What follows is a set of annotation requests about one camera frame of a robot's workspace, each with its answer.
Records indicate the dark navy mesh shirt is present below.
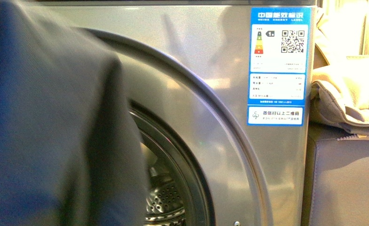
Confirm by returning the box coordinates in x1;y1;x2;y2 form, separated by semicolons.
0;0;148;226

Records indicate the silver front-load washing machine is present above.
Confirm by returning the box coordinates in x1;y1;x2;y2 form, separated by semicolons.
40;0;317;226

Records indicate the beige folded cloth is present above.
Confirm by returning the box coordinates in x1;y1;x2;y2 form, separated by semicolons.
310;8;369;139

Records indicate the blue energy label sticker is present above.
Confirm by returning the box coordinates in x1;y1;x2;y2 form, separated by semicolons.
247;6;312;126

